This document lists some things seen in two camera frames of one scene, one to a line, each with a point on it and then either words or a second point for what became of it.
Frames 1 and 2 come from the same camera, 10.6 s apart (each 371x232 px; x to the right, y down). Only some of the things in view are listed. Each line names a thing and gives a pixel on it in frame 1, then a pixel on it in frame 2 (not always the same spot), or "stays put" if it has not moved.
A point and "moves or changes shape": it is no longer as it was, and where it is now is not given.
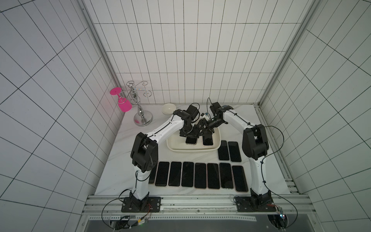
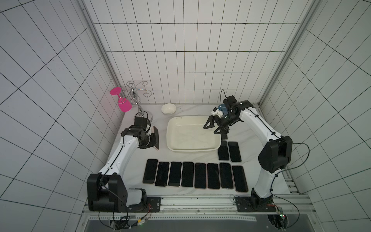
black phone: [175, 176] stays put
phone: [207, 140] moves or changes shape
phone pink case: [152, 174] stays put
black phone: [162, 174] stays put
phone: [234, 152] stays put
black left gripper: [195, 133] -> [151, 145]
